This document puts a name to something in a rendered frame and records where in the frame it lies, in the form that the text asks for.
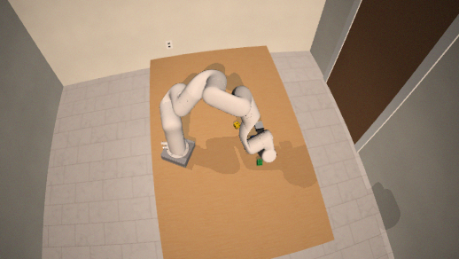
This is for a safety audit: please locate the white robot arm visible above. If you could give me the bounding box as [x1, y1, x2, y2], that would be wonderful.
[159, 69, 276, 162]

